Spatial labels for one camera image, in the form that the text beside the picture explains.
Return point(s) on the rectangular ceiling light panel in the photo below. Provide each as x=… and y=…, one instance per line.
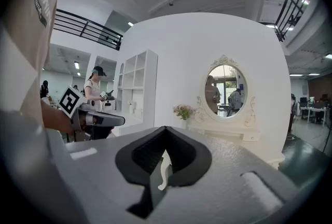
x=329, y=56
x=270, y=26
x=305, y=1
x=76, y=65

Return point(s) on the black metal railing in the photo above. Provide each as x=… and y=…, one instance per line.
x=85, y=27
x=290, y=5

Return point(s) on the white cubby bookshelf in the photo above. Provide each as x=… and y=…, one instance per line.
x=137, y=80

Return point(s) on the white office desk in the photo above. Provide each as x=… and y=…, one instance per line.
x=315, y=111

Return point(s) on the beige t-shirt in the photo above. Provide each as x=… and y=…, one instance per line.
x=28, y=36

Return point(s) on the pink flower bouquet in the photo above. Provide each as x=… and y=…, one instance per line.
x=184, y=111

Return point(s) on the white dressing table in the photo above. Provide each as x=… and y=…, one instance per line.
x=223, y=129

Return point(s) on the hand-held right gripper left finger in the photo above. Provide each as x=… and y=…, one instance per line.
x=127, y=163

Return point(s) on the white flower vase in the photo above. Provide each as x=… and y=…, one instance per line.
x=184, y=124

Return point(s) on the oval mirror white ornate frame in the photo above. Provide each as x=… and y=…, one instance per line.
x=225, y=93

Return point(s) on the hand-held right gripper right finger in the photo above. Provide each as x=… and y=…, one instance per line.
x=192, y=163

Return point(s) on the person's left forearm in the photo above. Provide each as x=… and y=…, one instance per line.
x=54, y=119

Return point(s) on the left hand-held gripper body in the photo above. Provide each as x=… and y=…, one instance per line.
x=70, y=101

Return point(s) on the white appliance black panel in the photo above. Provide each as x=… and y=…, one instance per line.
x=110, y=105

